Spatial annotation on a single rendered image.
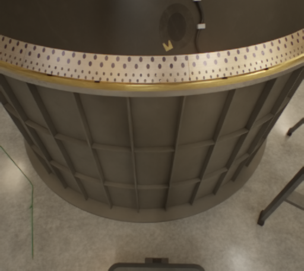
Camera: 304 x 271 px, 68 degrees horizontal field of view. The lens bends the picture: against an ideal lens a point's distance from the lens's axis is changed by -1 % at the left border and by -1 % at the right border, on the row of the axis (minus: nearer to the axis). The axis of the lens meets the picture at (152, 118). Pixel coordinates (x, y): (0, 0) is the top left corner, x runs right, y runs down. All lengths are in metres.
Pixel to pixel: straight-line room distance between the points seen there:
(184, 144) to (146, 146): 0.17
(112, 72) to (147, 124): 0.28
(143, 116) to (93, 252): 1.08
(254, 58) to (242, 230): 1.26
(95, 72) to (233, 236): 1.42
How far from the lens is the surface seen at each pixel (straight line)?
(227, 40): 0.83
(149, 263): 1.43
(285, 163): 2.23
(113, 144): 1.06
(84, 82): 0.78
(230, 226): 1.81
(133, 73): 0.75
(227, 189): 1.88
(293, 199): 1.70
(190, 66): 0.77
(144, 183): 1.37
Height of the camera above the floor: 1.65
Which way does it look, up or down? 48 degrees down
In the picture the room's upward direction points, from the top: 1 degrees clockwise
